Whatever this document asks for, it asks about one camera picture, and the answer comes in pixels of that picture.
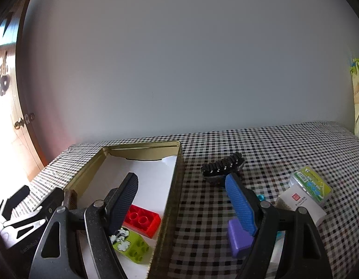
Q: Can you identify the red toy brick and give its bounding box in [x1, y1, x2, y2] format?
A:
[123, 205, 161, 239]

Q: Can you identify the lime green toy brick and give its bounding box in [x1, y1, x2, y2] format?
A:
[110, 227, 150, 264]

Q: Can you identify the clear box green label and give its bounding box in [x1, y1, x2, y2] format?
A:
[289, 166, 333, 207]

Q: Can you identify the teal toy brick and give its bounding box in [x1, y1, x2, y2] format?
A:
[257, 194, 284, 242]

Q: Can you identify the gold metal tin box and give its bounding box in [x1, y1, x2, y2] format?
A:
[65, 141, 183, 278]

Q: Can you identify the purple toy block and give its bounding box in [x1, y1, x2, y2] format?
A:
[227, 219, 254, 259]

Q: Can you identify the black hair claw clip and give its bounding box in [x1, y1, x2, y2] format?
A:
[200, 152, 246, 188]

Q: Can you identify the white small carton box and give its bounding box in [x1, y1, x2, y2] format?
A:
[275, 185, 327, 227]

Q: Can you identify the wooden door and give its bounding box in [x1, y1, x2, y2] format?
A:
[0, 0, 45, 183]

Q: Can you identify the brass door knob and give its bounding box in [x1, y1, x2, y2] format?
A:
[13, 113, 35, 130]

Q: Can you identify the black dark door ornament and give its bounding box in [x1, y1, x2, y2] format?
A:
[0, 51, 10, 96]

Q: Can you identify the green patterned hanging cloth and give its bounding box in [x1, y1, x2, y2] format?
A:
[350, 58, 359, 138]

